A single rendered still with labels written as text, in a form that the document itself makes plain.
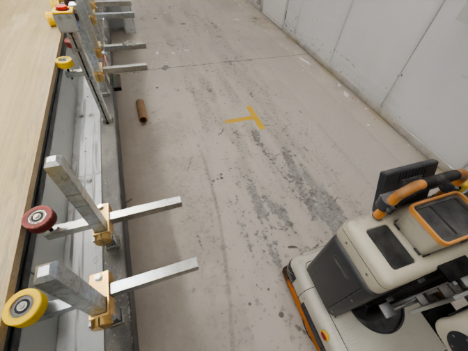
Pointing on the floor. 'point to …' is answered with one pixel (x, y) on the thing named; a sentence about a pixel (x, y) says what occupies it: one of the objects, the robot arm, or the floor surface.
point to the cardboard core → (141, 111)
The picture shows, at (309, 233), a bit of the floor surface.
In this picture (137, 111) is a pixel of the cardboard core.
